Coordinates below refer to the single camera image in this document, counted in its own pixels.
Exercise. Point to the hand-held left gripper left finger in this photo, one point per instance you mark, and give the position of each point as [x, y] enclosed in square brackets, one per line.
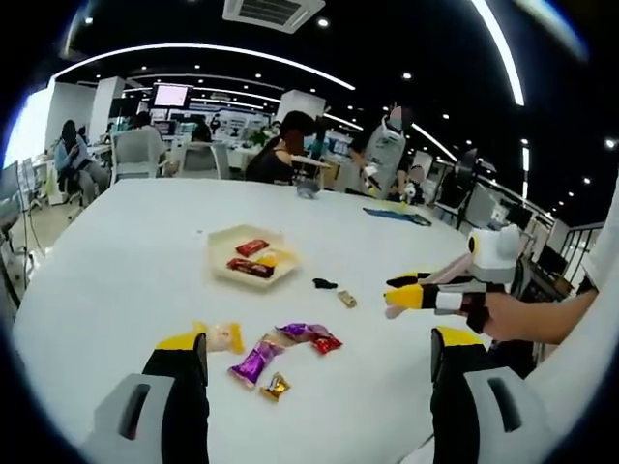
[181, 411]

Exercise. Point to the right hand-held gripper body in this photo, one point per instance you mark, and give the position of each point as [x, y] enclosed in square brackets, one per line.
[493, 261]

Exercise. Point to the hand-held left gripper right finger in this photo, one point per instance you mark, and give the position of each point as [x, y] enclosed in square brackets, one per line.
[454, 411]

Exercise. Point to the small brown candy packet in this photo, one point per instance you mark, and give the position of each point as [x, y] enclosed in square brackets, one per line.
[347, 299]

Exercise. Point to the small yellow snack packet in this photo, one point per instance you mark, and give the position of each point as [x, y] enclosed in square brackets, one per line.
[225, 337]

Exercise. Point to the small black object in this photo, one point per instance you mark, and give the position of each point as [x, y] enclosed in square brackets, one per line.
[324, 283]

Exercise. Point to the long purple snack packet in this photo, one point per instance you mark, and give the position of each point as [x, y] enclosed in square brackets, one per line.
[254, 362]

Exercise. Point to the small red snack packet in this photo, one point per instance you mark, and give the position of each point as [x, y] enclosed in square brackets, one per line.
[326, 344]

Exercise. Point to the small gold candy packet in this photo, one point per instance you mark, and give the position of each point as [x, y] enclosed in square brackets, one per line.
[275, 386]

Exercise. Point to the short purple snack packet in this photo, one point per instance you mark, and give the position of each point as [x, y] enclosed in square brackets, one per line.
[300, 332]

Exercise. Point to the large yellow snack packet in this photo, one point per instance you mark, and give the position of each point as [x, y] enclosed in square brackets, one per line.
[278, 258]

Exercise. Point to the long red snack bar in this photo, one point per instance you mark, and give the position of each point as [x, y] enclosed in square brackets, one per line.
[249, 267]
[251, 247]

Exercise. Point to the beige hexagonal container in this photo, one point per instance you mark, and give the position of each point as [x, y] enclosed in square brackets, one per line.
[222, 251]

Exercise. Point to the person's right hand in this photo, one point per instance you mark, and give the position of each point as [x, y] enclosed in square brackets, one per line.
[508, 319]

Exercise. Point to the blue table mat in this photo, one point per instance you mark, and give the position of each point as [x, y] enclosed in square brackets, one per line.
[392, 215]

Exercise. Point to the black panel on tripod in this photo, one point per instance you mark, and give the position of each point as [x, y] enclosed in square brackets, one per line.
[464, 166]

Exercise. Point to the green potted plant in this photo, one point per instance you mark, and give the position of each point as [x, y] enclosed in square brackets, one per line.
[260, 139]

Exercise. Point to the straight ceiling light strip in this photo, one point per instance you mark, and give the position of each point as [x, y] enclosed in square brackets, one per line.
[505, 48]

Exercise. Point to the white office chair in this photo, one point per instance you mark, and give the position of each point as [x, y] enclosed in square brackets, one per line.
[130, 159]
[203, 162]

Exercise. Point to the round ceiling spotlights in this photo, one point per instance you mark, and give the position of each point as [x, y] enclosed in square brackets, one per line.
[323, 22]

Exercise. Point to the ceiling air conditioner vent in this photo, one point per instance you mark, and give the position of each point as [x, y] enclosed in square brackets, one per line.
[273, 12]

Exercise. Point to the bright hanging monitor screen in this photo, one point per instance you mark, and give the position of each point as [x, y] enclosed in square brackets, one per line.
[171, 95]

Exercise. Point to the curved ceiling light strip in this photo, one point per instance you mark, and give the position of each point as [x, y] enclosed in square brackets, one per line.
[193, 45]

